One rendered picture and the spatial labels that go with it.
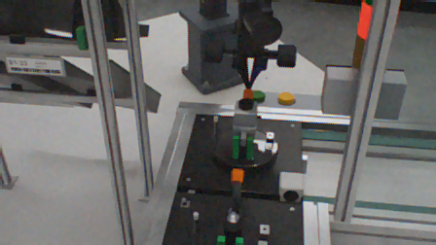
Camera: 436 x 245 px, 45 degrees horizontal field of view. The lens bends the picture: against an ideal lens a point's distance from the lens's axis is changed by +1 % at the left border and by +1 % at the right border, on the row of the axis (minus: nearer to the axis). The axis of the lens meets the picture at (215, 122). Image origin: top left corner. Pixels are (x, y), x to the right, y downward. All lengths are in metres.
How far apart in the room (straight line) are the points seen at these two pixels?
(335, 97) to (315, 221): 0.25
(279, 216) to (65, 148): 0.59
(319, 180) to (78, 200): 0.52
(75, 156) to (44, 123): 0.17
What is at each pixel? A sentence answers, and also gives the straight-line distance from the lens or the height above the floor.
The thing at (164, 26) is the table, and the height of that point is 0.86.
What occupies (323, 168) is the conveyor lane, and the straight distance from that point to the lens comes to 1.15.
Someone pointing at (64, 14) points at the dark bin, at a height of 1.34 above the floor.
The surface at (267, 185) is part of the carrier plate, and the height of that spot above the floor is 0.97.
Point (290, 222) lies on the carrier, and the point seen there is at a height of 0.97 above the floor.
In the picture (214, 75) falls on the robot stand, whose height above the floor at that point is 0.91.
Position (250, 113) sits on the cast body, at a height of 1.09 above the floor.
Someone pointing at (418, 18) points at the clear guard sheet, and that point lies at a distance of 0.78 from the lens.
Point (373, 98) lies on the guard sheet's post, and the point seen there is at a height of 1.23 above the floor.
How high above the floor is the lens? 1.66
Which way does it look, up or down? 37 degrees down
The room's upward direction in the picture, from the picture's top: straight up
